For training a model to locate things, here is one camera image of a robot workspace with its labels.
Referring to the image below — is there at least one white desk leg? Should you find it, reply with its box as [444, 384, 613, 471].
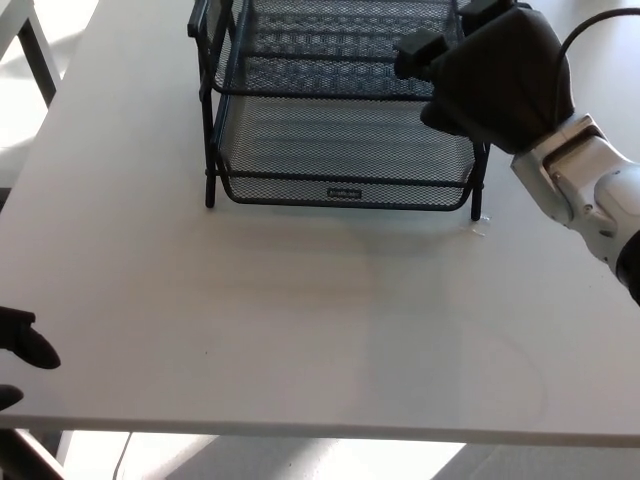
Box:
[49, 430, 76, 471]

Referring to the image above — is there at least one white side table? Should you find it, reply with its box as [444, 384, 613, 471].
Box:
[0, 0, 59, 109]

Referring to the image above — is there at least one black mesh tray with label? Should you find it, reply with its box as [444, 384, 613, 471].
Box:
[209, 93, 477, 214]

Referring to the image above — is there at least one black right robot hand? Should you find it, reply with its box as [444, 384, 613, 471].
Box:
[393, 0, 577, 155]

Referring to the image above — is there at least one thin white floor cable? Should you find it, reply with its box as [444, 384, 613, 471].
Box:
[112, 432, 134, 480]

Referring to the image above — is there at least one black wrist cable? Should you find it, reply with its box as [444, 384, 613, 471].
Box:
[552, 6, 640, 119]

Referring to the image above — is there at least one small black mesh tray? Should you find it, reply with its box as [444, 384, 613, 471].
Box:
[233, 0, 467, 64]

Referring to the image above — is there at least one wide black mesh tray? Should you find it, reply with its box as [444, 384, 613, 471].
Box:
[211, 42, 442, 100]

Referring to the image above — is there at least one dark brown rail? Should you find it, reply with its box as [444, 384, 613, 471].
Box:
[0, 427, 66, 480]

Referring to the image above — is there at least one clear tape piece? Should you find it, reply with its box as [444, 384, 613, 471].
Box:
[468, 213, 495, 238]

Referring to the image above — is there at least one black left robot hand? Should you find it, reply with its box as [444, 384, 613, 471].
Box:
[0, 307, 62, 413]

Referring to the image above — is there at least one black metal organizer frame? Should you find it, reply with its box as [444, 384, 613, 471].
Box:
[186, 0, 494, 223]

